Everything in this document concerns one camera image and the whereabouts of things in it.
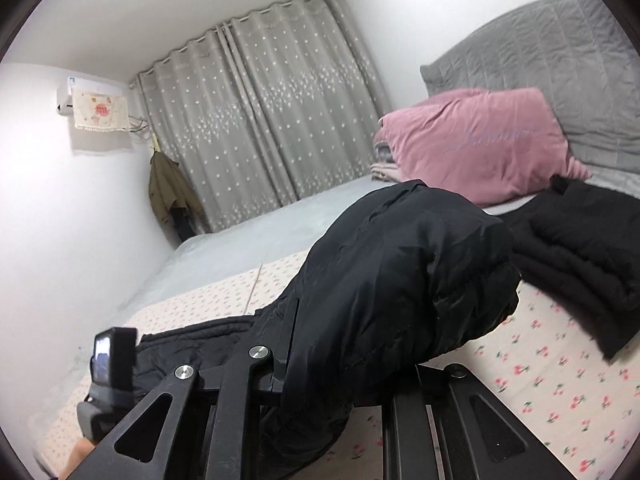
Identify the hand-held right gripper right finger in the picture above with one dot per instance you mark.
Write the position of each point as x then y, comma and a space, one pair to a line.
450, 425

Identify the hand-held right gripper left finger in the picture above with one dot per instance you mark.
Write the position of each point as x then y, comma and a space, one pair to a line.
235, 400

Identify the black quilted jacket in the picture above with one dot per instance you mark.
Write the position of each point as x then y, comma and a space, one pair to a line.
400, 270

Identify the folded black clothes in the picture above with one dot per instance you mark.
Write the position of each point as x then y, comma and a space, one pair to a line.
585, 245

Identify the person's left hand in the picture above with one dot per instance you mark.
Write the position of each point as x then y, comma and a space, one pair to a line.
77, 457

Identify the cherry print bed sheet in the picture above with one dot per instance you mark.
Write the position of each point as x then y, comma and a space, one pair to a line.
550, 385

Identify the grey bed sheet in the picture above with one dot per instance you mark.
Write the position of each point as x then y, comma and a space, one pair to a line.
225, 255

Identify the dark hanging garment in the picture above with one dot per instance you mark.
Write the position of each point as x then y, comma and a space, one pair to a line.
182, 225

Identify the olive hanging jacket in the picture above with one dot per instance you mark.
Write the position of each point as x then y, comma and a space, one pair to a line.
167, 185

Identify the grey star-print curtain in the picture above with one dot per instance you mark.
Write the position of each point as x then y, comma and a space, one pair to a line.
210, 135
305, 95

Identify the printed air conditioner cover cloth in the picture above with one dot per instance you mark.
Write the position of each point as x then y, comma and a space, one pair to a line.
100, 110

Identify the stack of folded blankets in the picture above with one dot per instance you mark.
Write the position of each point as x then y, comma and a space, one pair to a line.
385, 167

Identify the pink velvet pillow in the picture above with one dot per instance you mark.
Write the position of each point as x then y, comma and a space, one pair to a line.
475, 145

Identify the grey quilted headboard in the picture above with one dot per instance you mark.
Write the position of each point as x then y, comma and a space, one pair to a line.
550, 55

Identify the white wall air conditioner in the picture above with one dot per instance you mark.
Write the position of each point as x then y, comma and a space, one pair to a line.
64, 95

